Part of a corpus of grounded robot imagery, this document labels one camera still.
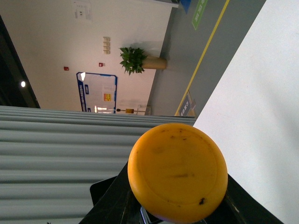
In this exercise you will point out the grey curtain left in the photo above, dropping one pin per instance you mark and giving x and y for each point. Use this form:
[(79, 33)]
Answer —
[(49, 159)]

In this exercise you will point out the green floor sign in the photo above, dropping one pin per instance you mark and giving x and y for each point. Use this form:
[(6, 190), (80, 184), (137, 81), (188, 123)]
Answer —
[(200, 8)]

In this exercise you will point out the yellow mushroom push button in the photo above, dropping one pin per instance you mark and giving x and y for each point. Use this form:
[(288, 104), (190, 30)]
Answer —
[(177, 173)]

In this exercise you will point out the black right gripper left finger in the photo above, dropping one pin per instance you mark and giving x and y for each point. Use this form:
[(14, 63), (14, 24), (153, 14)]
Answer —
[(117, 206)]

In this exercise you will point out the potted plant by wall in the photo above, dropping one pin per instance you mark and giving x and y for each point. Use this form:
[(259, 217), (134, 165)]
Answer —
[(135, 60)]

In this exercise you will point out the blue framed notice board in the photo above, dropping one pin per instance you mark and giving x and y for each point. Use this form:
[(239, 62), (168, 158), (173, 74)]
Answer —
[(97, 92)]

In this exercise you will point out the blue floor mat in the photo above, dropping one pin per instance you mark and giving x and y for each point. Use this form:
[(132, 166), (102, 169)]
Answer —
[(185, 4)]

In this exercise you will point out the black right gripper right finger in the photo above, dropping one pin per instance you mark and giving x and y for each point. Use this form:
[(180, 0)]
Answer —
[(238, 207)]

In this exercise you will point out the blue standing floor sign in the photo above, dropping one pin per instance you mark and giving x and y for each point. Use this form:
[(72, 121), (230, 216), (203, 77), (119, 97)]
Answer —
[(187, 106)]

